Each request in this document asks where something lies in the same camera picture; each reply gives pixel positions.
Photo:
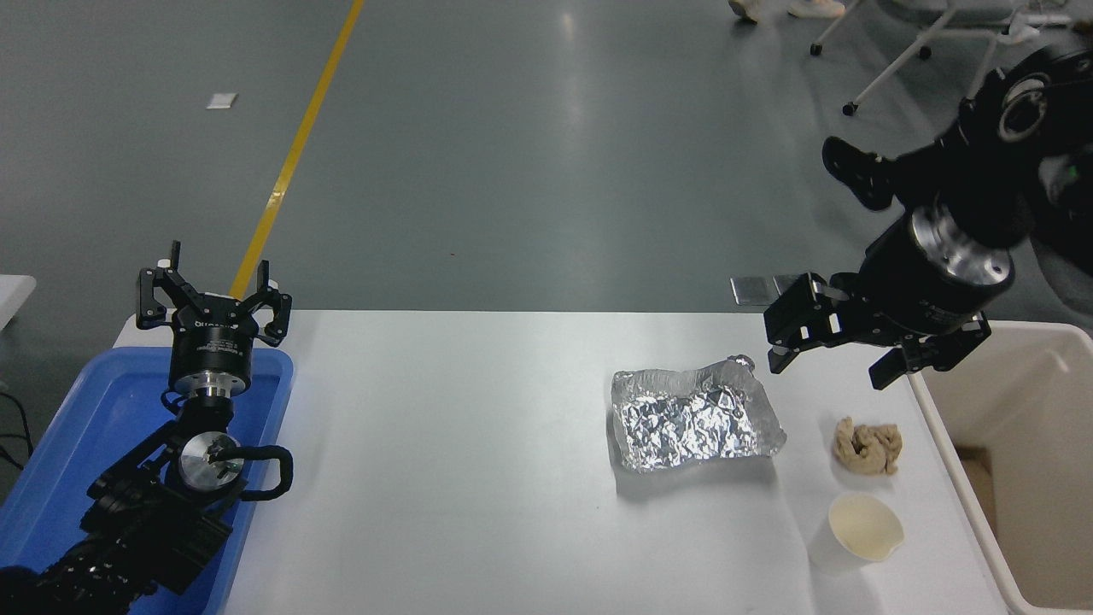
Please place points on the white floor tag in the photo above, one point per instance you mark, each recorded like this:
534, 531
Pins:
222, 101

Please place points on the white power strip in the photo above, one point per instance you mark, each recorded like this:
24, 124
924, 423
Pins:
1029, 24

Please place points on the large pale plastic bin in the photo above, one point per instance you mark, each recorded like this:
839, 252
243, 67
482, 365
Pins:
1025, 410

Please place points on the blue plastic tray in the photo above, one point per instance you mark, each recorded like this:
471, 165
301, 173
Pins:
102, 401

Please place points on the crumpled silver foil tray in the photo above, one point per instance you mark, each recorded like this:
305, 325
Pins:
687, 418

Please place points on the standing person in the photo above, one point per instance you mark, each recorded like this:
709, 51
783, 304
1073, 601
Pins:
768, 7

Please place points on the white swivel office chair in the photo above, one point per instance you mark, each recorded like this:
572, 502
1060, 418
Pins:
931, 26

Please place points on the crumpled tan paper ball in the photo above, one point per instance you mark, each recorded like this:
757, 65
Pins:
867, 446

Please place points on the seated person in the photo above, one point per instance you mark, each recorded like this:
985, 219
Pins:
858, 175

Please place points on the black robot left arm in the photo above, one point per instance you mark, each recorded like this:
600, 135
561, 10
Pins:
137, 530

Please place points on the metal floor plate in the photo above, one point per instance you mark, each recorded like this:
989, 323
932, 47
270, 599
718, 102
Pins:
750, 290
786, 284

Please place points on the white paper cup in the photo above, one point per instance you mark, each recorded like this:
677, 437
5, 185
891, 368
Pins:
864, 528

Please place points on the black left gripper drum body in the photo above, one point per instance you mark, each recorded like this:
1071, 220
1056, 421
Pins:
211, 350

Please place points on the brown cardboard piece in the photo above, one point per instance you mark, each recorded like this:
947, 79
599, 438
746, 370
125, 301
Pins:
978, 487

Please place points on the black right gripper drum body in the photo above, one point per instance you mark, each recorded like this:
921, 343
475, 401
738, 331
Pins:
905, 290

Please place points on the small white side table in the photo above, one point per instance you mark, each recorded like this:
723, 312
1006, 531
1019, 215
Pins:
13, 295

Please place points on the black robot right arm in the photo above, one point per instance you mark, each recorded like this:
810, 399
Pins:
990, 171

